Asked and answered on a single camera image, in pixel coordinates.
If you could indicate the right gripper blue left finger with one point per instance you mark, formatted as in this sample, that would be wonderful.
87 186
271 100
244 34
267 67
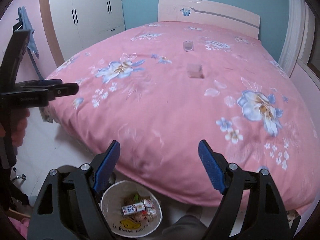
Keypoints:
67 206

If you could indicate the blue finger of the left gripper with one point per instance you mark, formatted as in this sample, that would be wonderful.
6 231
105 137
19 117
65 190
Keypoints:
63 89
40 83

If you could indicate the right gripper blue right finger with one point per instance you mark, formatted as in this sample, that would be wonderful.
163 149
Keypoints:
265 216

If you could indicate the white blue milk carton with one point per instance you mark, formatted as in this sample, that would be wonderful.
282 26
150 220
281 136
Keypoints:
133 208

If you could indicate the white round trash bin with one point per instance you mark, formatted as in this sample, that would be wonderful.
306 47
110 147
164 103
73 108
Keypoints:
133 226

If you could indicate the person's left hand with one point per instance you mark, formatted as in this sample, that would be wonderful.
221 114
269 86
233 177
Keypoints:
18 125

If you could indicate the blue hanging cloth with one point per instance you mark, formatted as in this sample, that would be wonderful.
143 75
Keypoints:
26 25

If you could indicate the pink slipper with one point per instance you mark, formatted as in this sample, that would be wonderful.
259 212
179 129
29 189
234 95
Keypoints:
21 226

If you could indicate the white wardrobe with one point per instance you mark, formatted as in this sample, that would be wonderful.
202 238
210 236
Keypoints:
73 25

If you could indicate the pink floral bedspread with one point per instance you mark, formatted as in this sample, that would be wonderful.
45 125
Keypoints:
134 88

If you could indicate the clear plastic cup far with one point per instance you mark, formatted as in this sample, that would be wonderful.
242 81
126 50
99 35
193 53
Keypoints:
188 45

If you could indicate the clear plastic cup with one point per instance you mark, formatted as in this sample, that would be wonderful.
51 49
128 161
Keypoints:
195 71
188 45

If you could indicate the clear plastic cup near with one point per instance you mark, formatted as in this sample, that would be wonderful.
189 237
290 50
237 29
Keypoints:
195 71

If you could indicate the pink wooden headboard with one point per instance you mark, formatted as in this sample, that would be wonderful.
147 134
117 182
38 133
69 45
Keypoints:
210 13

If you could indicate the white curtain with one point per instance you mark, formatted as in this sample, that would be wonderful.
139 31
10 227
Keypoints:
294 36

